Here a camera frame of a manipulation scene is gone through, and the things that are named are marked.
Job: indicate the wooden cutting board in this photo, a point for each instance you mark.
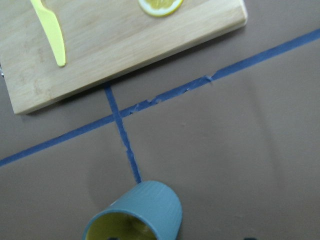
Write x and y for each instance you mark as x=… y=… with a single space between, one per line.
x=103 y=39

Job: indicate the blue ribbed mug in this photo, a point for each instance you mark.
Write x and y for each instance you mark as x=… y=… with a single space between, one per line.
x=149 y=211

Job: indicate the yellow plastic knife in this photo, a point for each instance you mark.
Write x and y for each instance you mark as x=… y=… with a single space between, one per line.
x=52 y=30

